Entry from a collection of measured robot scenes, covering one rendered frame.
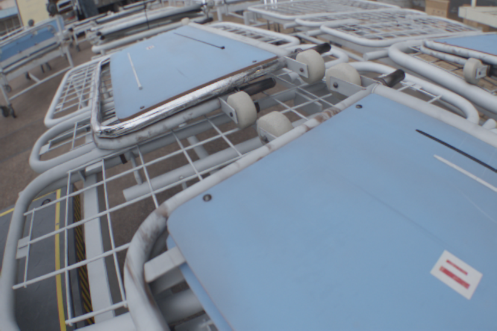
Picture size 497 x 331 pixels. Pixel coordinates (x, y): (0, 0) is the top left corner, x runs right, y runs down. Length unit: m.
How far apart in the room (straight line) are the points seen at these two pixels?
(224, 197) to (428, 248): 0.19
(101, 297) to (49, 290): 0.27
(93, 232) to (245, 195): 0.28
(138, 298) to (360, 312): 0.17
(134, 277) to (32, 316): 0.42
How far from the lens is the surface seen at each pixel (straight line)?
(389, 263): 0.23
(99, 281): 0.41
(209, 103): 0.52
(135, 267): 0.27
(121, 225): 1.15
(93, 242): 0.46
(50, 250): 0.73
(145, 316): 0.24
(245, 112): 0.46
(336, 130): 0.35
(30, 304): 0.67
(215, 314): 0.24
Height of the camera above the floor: 0.75
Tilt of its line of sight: 34 degrees down
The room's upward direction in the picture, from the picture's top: 9 degrees counter-clockwise
